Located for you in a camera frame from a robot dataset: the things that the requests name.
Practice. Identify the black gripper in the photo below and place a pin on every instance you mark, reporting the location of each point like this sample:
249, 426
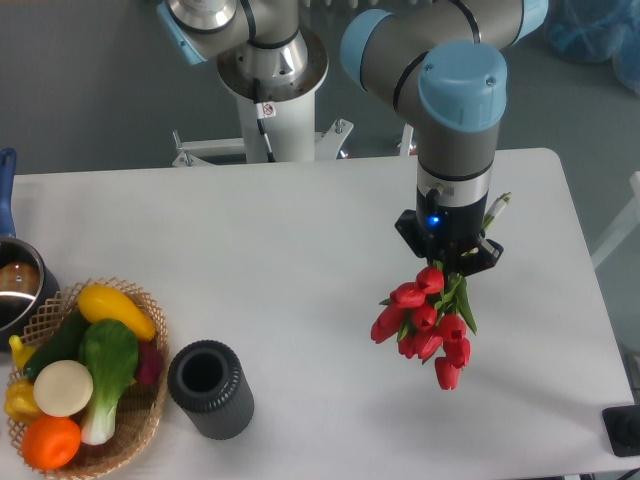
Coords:
453, 236

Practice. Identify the red tulip bouquet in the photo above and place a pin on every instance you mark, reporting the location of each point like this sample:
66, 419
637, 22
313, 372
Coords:
430, 317

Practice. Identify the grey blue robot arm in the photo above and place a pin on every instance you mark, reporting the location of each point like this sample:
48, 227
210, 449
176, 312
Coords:
441, 70

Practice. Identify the blue plastic bag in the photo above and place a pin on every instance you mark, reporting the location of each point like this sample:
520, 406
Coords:
595, 32

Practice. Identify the black device at table edge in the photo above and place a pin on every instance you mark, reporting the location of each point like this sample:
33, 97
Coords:
622, 427

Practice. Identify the dark grey ribbed vase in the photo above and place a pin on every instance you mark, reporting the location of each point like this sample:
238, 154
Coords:
207, 381

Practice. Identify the purple red vegetable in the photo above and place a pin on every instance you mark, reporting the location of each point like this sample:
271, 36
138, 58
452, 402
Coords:
150, 364

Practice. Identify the woven wicker basket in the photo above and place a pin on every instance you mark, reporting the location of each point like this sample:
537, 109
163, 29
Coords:
140, 408

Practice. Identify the green bok choy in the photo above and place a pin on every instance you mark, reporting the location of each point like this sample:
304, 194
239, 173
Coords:
109, 351

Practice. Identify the yellow squash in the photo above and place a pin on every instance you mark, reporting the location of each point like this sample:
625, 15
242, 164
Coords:
100, 302

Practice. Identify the dark green cucumber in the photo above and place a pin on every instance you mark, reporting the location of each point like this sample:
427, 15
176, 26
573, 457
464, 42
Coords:
63, 344

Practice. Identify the white round onion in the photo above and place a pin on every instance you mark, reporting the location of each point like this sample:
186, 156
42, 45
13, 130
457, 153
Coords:
63, 388

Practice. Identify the yellow banana tip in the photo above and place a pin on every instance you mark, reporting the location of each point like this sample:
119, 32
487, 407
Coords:
21, 353

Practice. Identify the orange fruit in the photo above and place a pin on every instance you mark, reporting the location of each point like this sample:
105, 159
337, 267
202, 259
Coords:
50, 442

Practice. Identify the yellow bell pepper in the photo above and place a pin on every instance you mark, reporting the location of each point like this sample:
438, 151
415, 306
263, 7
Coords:
20, 404

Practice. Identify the white frame at right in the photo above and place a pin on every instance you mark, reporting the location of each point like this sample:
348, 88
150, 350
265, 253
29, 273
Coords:
619, 228

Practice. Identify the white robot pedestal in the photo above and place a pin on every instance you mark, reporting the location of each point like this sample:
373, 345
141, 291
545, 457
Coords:
275, 93

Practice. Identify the blue handled saucepan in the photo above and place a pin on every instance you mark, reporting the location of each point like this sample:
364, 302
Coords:
26, 282

